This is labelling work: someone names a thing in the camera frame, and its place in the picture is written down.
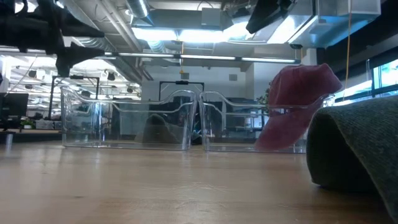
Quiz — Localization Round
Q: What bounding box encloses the clear plastic bin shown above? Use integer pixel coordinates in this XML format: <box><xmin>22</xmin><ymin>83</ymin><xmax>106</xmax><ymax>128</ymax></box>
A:
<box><xmin>60</xmin><ymin>85</ymin><xmax>198</xmax><ymax>152</ymax></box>
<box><xmin>198</xmin><ymin>90</ymin><xmax>336</xmax><ymax>154</ymax></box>

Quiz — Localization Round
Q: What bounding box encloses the window with black frame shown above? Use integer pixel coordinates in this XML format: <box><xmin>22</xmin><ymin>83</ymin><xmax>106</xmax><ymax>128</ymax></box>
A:
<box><xmin>333</xmin><ymin>58</ymin><xmax>398</xmax><ymax>104</ymax></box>

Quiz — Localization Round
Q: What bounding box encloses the grey-green knit beanie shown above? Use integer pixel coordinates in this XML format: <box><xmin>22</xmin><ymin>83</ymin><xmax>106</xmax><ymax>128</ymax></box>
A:
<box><xmin>305</xmin><ymin>95</ymin><xmax>398</xmax><ymax>222</ymax></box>

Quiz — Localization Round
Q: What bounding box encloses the yellow hanging cable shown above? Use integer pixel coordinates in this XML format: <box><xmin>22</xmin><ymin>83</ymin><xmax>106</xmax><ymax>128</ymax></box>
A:
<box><xmin>342</xmin><ymin>0</ymin><xmax>353</xmax><ymax>101</ymax></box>

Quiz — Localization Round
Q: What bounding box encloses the dull brown hat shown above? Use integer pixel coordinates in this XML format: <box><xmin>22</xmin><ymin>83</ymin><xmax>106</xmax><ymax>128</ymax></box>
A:
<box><xmin>142</xmin><ymin>113</ymin><xmax>188</xmax><ymax>145</ymax></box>

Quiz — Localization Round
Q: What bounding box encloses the black rectangular frame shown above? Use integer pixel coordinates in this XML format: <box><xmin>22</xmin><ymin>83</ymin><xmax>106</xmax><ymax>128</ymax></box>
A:
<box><xmin>159</xmin><ymin>80</ymin><xmax>205</xmax><ymax>101</ymax></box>

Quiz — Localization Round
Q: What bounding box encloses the wooden office desk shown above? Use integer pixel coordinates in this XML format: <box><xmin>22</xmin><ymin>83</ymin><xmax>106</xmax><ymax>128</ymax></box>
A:
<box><xmin>0</xmin><ymin>128</ymin><xmax>63</xmax><ymax>144</ymax></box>

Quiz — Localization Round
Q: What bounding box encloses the round silver ceiling duct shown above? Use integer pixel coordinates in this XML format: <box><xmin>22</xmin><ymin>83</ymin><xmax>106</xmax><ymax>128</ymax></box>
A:
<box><xmin>125</xmin><ymin>0</ymin><xmax>150</xmax><ymax>19</ymax></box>

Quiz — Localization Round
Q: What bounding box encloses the long ceiling light strip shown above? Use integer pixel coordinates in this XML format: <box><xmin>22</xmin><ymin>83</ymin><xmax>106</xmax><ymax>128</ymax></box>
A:
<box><xmin>103</xmin><ymin>51</ymin><xmax>302</xmax><ymax>65</ymax></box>

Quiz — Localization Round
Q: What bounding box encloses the small plant in white pot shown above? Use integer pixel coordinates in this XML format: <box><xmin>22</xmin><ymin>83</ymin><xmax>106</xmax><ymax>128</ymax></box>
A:
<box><xmin>19</xmin><ymin>119</ymin><xmax>37</xmax><ymax>130</ymax></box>

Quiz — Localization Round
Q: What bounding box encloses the black computer monitor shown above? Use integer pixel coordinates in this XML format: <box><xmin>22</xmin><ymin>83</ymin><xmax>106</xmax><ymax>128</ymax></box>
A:
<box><xmin>0</xmin><ymin>92</ymin><xmax>30</xmax><ymax>121</ymax></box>

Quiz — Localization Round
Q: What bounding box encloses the grey ceiling box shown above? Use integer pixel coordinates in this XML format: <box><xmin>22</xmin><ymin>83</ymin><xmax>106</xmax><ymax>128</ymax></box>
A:
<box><xmin>200</xmin><ymin>7</ymin><xmax>222</xmax><ymax>27</ymax></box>

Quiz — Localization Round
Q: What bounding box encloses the large rectangular metal duct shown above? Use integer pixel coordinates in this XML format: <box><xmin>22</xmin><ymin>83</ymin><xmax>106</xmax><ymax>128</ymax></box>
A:
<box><xmin>266</xmin><ymin>0</ymin><xmax>382</xmax><ymax>49</ymax></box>

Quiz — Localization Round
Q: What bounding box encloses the red baseball cap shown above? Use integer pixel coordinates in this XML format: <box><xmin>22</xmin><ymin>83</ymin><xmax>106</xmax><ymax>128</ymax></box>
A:
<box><xmin>254</xmin><ymin>63</ymin><xmax>343</xmax><ymax>151</ymax></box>

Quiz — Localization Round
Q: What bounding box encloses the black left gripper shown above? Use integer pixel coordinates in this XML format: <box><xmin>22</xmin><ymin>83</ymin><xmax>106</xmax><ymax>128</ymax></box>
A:
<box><xmin>0</xmin><ymin>0</ymin><xmax>106</xmax><ymax>78</ymax></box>

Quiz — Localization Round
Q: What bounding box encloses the black metal frame stand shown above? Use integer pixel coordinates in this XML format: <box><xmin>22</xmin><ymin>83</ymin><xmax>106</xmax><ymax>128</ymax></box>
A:
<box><xmin>47</xmin><ymin>75</ymin><xmax>101</xmax><ymax>121</ymax></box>

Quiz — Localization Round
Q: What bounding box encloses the green leafy plant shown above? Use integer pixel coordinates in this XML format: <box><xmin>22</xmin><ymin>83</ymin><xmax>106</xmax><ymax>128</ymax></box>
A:
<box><xmin>256</xmin><ymin>82</ymin><xmax>272</xmax><ymax>107</ymax></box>

